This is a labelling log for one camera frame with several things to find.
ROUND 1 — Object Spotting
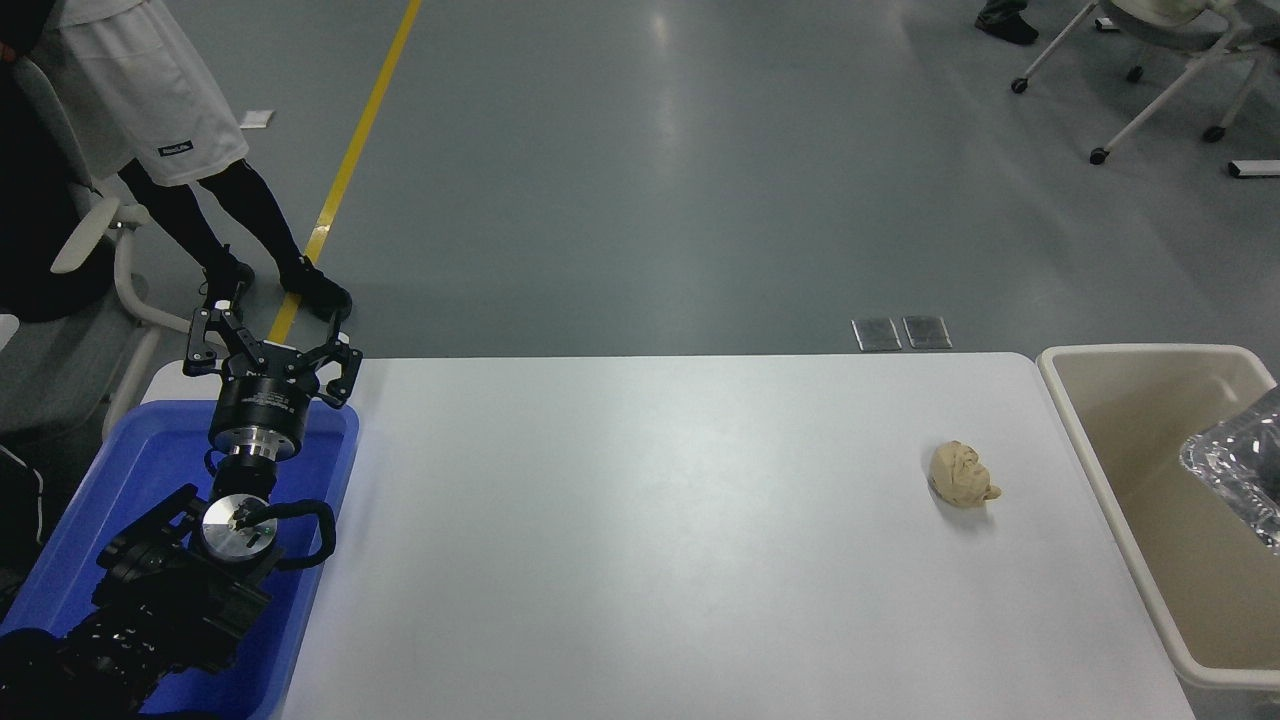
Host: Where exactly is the blue plastic tray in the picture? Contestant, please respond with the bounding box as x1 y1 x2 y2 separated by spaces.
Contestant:
0 400 359 720

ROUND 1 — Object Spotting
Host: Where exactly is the crumpled tan paper ball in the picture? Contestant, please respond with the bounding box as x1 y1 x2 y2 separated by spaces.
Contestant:
928 440 1002 507

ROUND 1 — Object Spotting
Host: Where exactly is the grey office chair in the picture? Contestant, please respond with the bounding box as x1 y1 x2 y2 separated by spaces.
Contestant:
0 50 196 441

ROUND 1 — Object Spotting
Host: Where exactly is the white wheeled chair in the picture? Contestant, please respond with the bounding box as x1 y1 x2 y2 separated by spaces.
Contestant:
1010 0 1280 166

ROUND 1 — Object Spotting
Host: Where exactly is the person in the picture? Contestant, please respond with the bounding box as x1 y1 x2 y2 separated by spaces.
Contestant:
975 0 1236 46
0 0 353 323
0 55 111 323

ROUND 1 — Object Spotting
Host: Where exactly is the large pale bin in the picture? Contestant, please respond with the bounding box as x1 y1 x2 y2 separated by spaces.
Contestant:
1037 345 1280 691

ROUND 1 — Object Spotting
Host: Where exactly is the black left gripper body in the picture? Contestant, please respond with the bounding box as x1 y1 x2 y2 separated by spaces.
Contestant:
210 368 321 437

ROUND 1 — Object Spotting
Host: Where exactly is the silver foil plate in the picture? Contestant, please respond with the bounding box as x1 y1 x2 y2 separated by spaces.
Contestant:
1178 385 1280 556

